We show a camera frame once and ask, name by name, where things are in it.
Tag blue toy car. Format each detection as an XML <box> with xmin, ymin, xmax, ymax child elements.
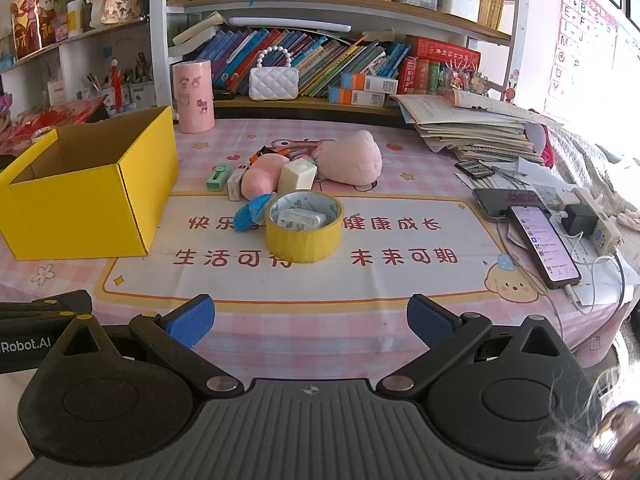
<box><xmin>233</xmin><ymin>193</ymin><xmax>276</xmax><ymax>232</ymax></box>

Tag yellow cardboard box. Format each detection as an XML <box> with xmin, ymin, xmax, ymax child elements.
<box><xmin>1</xmin><ymin>107</ymin><xmax>179</xmax><ymax>260</ymax></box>

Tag yellow tape roll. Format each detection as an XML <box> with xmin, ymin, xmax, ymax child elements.
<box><xmin>264</xmin><ymin>190</ymin><xmax>345</xmax><ymax>263</ymax></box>

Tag small white red box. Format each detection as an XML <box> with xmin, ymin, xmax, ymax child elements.
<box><xmin>227</xmin><ymin>166</ymin><xmax>247</xmax><ymax>202</ymax></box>

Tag white case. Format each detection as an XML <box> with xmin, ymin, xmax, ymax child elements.
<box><xmin>277</xmin><ymin>208</ymin><xmax>328</xmax><ymax>232</ymax></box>

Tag large pink plush toy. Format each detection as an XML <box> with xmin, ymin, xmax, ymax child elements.
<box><xmin>312</xmin><ymin>130</ymin><xmax>383</xmax><ymax>186</ymax></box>

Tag white rectangular eraser block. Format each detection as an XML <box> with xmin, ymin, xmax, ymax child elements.
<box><xmin>278</xmin><ymin>158</ymin><xmax>317</xmax><ymax>195</ymax></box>

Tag smartphone with lit screen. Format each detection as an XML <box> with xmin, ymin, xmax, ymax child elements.
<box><xmin>506</xmin><ymin>205</ymin><xmax>582</xmax><ymax>289</ymax></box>

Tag dark smartphone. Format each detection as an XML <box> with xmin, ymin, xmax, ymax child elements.
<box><xmin>472</xmin><ymin>188</ymin><xmax>538</xmax><ymax>219</ymax></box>

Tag small black card device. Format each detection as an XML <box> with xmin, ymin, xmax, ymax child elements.
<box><xmin>454</xmin><ymin>160</ymin><xmax>495</xmax><ymax>180</ymax></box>

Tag white power strip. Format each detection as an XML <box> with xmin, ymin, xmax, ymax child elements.
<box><xmin>558</xmin><ymin>188</ymin><xmax>623</xmax><ymax>256</ymax></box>

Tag red paper sheets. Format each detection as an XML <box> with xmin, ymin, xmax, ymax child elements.
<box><xmin>1</xmin><ymin>96</ymin><xmax>108</xmax><ymax>155</ymax></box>

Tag stack of papers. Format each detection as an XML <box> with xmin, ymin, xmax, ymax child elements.
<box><xmin>392</xmin><ymin>89</ymin><xmax>561</xmax><ymax>165</ymax></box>

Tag red figurine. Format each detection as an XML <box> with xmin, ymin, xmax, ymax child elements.
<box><xmin>111</xmin><ymin>58</ymin><xmax>122</xmax><ymax>112</ymax></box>

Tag pink cylinder container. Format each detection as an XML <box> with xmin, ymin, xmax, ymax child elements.
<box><xmin>172</xmin><ymin>61</ymin><xmax>215</xmax><ymax>134</ymax></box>

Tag lower orange blue box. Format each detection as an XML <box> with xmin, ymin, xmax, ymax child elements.
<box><xmin>328</xmin><ymin>87</ymin><xmax>386</xmax><ymax>107</ymax></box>

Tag orange blue box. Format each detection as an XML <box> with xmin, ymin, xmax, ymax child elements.
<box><xmin>341</xmin><ymin>73</ymin><xmax>398</xmax><ymax>94</ymax></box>
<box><xmin>328</xmin><ymin>87</ymin><xmax>386</xmax><ymax>107</ymax></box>

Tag upper orange blue box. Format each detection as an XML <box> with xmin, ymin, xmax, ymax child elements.
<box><xmin>341</xmin><ymin>73</ymin><xmax>398</xmax><ymax>94</ymax></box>

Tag white quilted pearl handbag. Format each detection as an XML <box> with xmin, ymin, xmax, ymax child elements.
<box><xmin>248</xmin><ymin>46</ymin><xmax>298</xmax><ymax>101</ymax></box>

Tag red dictionary book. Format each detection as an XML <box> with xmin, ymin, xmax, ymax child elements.
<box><xmin>406</xmin><ymin>36</ymin><xmax>480</xmax><ymax>70</ymax></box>

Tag red fortune god decoration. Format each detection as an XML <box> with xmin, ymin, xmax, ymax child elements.
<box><xmin>10</xmin><ymin>0</ymin><xmax>56</xmax><ymax>60</ymax></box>

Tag white bookshelf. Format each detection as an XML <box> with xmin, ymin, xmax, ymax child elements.
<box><xmin>149</xmin><ymin>0</ymin><xmax>528</xmax><ymax>106</ymax></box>

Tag white yellow bottle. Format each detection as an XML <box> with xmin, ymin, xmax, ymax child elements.
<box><xmin>66</xmin><ymin>0</ymin><xmax>85</xmax><ymax>38</ymax></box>

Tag alphabet wall poster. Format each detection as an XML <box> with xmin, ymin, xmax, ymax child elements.
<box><xmin>544</xmin><ymin>0</ymin><xmax>617</xmax><ymax>126</ymax></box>

